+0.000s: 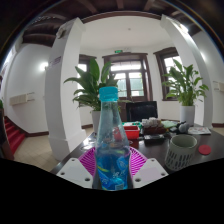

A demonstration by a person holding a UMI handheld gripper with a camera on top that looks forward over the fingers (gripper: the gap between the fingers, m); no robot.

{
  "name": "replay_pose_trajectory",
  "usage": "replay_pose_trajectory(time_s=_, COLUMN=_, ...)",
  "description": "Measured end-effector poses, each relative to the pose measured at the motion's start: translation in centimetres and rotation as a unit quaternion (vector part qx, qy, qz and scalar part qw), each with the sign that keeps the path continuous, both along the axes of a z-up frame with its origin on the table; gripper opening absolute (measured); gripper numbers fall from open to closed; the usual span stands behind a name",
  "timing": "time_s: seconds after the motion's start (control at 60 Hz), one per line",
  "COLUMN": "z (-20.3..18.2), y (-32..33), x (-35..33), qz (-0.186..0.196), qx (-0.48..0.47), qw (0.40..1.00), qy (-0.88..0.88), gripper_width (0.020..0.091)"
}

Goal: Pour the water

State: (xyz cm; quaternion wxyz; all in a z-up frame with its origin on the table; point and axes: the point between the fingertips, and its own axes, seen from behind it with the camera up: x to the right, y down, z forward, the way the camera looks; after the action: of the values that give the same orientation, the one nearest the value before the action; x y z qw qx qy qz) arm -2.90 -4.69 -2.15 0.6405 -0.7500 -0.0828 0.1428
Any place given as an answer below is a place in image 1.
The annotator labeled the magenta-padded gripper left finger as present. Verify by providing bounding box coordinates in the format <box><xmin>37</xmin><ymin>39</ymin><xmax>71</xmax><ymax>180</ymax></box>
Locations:
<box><xmin>56</xmin><ymin>146</ymin><xmax>100</xmax><ymax>190</ymax></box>

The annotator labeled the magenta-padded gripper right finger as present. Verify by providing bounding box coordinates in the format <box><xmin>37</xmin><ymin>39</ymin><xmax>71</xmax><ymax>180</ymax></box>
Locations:
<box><xmin>128</xmin><ymin>146</ymin><xmax>169</xmax><ymax>190</ymax></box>

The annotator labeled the clear blue-capped drink bottle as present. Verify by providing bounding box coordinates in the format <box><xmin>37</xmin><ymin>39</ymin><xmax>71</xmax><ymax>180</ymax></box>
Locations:
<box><xmin>94</xmin><ymin>85</ymin><xmax>132</xmax><ymax>192</ymax></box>

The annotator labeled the black flat device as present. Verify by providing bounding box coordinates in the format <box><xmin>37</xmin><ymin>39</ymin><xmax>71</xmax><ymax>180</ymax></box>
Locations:
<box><xmin>143</xmin><ymin>134</ymin><xmax>165</xmax><ymax>145</ymax></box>

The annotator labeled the grey-white patterned cup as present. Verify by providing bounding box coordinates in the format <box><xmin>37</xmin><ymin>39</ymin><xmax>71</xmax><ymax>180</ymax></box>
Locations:
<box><xmin>164</xmin><ymin>133</ymin><xmax>199</xmax><ymax>173</ymax></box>

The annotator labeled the green folded cloth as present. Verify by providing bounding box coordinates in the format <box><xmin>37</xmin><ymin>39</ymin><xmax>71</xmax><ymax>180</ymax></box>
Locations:
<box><xmin>161</xmin><ymin>120</ymin><xmax>178</xmax><ymax>129</ymax></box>

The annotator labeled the dark grey round gadget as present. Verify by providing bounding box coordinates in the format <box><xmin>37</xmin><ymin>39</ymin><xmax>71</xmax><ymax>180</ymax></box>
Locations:
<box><xmin>176</xmin><ymin>122</ymin><xmax>190</xmax><ymax>134</ymax></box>

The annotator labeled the flat round red coaster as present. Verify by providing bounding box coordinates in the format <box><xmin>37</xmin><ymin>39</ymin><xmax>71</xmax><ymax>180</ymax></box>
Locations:
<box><xmin>198</xmin><ymin>144</ymin><xmax>213</xmax><ymax>156</ymax></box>

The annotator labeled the black chair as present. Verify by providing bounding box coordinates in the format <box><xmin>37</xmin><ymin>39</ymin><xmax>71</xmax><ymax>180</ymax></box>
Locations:
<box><xmin>124</xmin><ymin>100</ymin><xmax>159</xmax><ymax>123</ymax></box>

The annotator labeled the white printed booklet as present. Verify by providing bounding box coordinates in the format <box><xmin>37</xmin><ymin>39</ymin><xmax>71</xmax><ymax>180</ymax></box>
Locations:
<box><xmin>188</xmin><ymin>125</ymin><xmax>212</xmax><ymax>136</ymax></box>

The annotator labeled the red-carpeted staircase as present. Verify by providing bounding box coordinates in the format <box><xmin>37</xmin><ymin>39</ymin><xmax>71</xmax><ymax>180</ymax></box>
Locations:
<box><xmin>3</xmin><ymin>115</ymin><xmax>27</xmax><ymax>155</ymax></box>

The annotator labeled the leafy plant in white pot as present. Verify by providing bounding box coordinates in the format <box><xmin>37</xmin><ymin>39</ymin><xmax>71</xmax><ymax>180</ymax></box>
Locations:
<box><xmin>63</xmin><ymin>58</ymin><xmax>123</xmax><ymax>134</ymax></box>
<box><xmin>162</xmin><ymin>59</ymin><xmax>210</xmax><ymax>127</ymax></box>

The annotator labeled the brown wooden glazed double door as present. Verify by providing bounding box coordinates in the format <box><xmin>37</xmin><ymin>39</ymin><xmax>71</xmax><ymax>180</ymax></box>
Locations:
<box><xmin>102</xmin><ymin>52</ymin><xmax>154</xmax><ymax>103</ymax></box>

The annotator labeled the brown-framed window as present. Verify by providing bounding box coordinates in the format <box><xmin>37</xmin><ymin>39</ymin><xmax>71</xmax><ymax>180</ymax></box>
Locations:
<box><xmin>78</xmin><ymin>54</ymin><xmax>98</xmax><ymax>91</ymax></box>
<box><xmin>153</xmin><ymin>46</ymin><xmax>188</xmax><ymax>101</ymax></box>

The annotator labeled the white pillar notice sign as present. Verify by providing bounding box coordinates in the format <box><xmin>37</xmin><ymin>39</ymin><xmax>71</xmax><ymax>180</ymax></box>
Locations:
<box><xmin>49</xmin><ymin>56</ymin><xmax>63</xmax><ymax>67</ymax></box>

